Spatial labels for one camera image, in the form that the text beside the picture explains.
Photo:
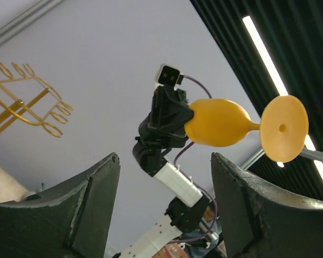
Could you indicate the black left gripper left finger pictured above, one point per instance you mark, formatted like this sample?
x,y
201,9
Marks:
x,y
70,219

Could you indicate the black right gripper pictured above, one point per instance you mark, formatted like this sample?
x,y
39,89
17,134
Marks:
x,y
164,127

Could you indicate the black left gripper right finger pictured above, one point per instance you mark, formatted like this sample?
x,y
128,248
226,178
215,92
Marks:
x,y
260,219

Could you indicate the orange plastic wine glass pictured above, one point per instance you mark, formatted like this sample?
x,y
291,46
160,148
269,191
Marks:
x,y
282,130

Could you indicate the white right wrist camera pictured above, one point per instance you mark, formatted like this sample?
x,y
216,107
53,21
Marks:
x,y
167,75

